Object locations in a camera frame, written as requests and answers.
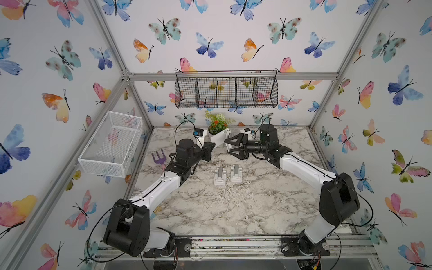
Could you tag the black wire wall basket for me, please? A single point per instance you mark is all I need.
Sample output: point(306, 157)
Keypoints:
point(226, 89)

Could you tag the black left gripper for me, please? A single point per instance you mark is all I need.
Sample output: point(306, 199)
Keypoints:
point(206, 149)

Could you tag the white flower pot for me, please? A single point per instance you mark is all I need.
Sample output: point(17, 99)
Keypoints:
point(219, 138)

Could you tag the white mesh wall basket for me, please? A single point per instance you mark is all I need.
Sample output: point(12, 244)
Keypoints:
point(111, 147)

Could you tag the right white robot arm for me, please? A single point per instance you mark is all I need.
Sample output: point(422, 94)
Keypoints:
point(338, 198)

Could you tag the green artificial plant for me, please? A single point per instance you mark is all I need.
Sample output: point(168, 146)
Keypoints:
point(217, 122)

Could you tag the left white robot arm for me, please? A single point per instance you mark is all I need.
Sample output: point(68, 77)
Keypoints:
point(128, 228)

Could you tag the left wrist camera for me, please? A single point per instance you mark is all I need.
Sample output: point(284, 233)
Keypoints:
point(200, 135)

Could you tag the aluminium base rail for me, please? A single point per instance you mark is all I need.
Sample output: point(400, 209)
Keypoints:
point(271, 247)

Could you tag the grey folding phone stand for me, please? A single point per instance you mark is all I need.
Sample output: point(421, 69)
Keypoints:
point(236, 174)

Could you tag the purple plastic fork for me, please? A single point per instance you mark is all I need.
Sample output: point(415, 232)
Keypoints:
point(159, 158)

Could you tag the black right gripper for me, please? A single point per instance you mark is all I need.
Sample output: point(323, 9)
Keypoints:
point(239, 136)

